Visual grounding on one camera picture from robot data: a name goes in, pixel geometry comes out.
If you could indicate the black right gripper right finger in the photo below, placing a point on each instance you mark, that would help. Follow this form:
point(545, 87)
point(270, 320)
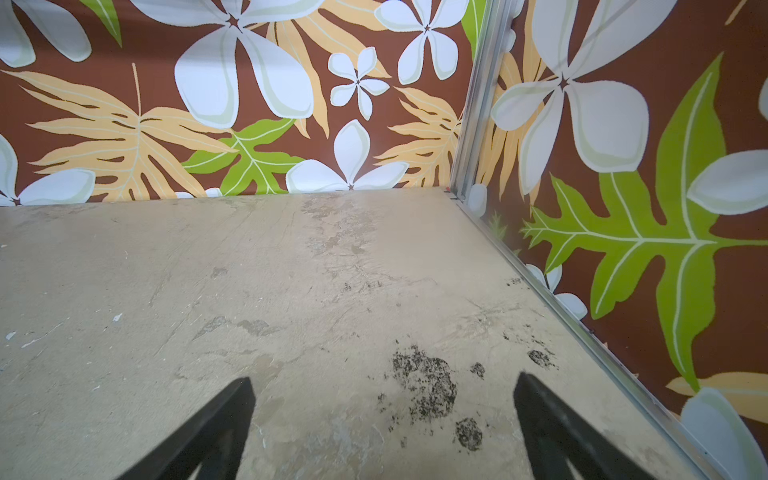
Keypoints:
point(559, 442)

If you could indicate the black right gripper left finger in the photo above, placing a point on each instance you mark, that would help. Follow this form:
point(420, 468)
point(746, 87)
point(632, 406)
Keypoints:
point(209, 445)

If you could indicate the aluminium frame corner post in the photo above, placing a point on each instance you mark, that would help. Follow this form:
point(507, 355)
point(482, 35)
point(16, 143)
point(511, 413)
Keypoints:
point(494, 37)

